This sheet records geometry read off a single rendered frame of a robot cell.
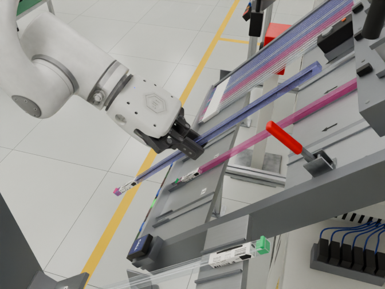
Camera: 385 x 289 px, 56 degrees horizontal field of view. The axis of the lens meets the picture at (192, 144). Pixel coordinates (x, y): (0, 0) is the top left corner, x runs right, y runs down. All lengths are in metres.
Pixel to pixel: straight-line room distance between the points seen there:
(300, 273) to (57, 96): 0.66
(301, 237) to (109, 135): 1.50
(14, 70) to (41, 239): 1.34
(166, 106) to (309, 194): 0.27
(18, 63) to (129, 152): 1.59
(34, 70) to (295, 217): 0.42
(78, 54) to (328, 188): 0.41
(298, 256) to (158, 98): 0.54
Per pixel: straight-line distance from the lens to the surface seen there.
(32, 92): 0.55
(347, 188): 0.51
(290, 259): 0.94
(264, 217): 0.57
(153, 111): 0.59
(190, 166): 0.92
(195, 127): 1.07
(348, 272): 0.94
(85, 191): 1.93
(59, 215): 1.87
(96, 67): 0.59
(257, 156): 1.91
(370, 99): 0.48
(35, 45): 0.61
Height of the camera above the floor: 1.41
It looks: 42 degrees down
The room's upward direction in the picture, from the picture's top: straight up
